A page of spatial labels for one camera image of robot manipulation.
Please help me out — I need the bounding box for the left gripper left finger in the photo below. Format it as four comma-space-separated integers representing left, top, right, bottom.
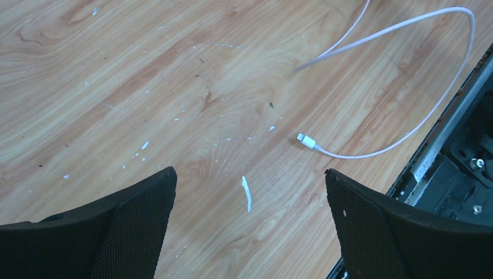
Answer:
1, 167, 177, 278

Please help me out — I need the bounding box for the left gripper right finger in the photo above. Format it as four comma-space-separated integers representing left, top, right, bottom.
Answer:
325, 169, 492, 278

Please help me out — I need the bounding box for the white plastic scrap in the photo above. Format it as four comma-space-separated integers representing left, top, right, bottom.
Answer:
241, 176, 252, 213

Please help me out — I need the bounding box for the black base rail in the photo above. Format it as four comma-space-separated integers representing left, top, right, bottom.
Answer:
328, 49, 492, 278

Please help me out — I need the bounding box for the pink usb cable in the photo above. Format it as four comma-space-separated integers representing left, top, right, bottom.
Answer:
294, 0, 476, 160

